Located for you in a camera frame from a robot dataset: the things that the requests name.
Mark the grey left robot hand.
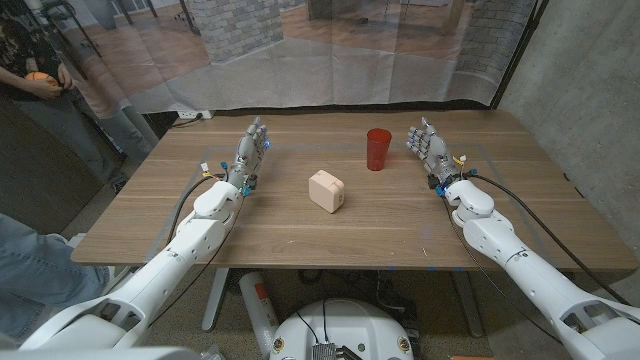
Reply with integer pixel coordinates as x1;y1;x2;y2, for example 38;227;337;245
227;116;272;195

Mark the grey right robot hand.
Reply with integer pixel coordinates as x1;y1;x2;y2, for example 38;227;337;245
405;116;464;189

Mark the pale pink jewelry box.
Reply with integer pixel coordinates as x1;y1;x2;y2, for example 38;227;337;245
308;169;346;215

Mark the red plastic cup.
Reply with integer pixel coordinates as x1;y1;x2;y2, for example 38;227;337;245
366;127;393;172

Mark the printed room backdrop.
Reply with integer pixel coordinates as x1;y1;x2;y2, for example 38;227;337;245
29;0;539;115

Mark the black backdrop stand pole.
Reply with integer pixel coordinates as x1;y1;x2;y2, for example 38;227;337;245
489;0;550;110

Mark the white cylinder with orange label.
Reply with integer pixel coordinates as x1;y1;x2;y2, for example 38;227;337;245
238;271;280;359

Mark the white robot torso base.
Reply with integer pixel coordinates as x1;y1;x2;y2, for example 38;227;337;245
269;298;415;360

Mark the dark cabinet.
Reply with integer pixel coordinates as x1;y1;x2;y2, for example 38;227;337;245
0;94;106;236

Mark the small orange ball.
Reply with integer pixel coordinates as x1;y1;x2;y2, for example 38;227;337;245
24;71;60;91

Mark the seated person in blue jeans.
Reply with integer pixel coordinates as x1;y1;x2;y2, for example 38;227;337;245
0;213;111;341

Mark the standing person in dark shirt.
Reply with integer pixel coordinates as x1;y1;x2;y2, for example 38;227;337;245
0;0;151;194

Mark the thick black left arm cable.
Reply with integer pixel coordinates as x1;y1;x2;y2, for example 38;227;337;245
167;173;227;246

